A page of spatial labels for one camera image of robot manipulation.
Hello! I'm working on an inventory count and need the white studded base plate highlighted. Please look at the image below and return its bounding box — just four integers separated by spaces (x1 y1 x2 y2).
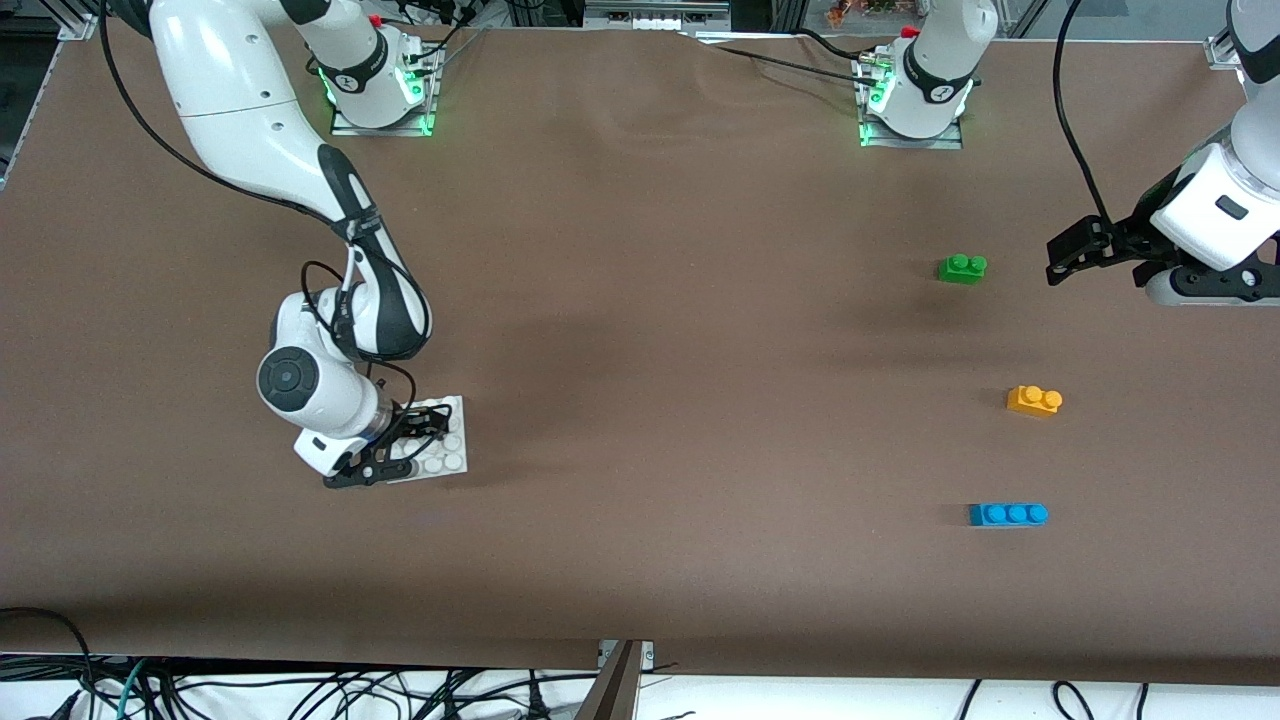
383 395 472 488

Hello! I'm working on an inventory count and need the yellow two-stud block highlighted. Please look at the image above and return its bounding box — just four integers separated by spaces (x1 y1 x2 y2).
1005 385 1064 419

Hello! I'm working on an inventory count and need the blue three-stud block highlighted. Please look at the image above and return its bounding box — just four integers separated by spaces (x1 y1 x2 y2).
968 502 1050 528

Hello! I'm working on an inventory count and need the brown table cover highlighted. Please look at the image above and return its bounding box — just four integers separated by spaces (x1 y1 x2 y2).
0 18 1280 691

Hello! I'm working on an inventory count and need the orange patterned object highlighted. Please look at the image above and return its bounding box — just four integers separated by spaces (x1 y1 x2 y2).
825 0 901 28

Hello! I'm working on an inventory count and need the grey metal rack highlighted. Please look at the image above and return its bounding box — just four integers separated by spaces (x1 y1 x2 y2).
583 0 734 37

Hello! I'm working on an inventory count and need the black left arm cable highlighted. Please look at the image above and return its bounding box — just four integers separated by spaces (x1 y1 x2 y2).
1053 0 1113 226

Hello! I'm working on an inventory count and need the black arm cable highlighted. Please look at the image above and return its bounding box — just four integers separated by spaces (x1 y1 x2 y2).
1053 0 1113 226
98 0 433 411

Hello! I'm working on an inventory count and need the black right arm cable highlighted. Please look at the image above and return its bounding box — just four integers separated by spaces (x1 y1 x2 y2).
98 0 433 411

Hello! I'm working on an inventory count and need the metal table bracket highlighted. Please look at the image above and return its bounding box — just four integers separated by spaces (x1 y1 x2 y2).
575 638 656 720

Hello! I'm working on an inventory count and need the black base cable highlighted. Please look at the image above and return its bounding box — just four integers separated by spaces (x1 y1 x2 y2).
700 40 881 89
790 27 881 63
400 0 493 76

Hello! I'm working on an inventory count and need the teal cable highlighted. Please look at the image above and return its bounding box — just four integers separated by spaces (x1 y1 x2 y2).
85 655 151 720

